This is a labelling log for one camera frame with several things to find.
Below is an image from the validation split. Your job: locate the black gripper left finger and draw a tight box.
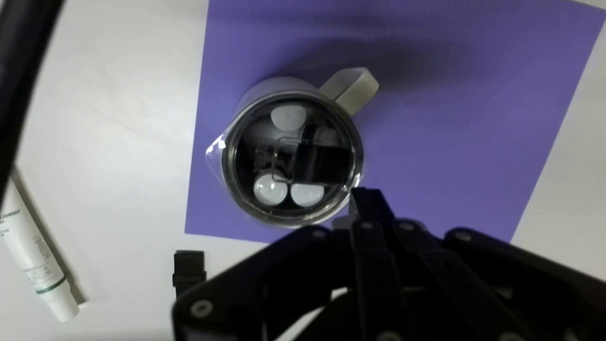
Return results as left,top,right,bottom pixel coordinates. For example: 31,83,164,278
173,225,351,341

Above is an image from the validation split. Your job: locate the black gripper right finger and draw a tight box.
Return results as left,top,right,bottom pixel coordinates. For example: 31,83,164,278
349,189,606,341

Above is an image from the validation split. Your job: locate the white mug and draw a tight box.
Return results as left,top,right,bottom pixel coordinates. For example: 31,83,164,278
217,66,382,227

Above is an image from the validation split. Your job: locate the purple paper mat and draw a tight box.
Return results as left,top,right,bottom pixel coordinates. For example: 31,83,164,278
194,0,605,238

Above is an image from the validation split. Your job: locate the white cream tube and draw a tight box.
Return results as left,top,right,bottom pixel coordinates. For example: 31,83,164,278
0,180,80,322

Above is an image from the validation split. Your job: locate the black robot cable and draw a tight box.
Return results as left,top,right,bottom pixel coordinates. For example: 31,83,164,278
0,0,69,197

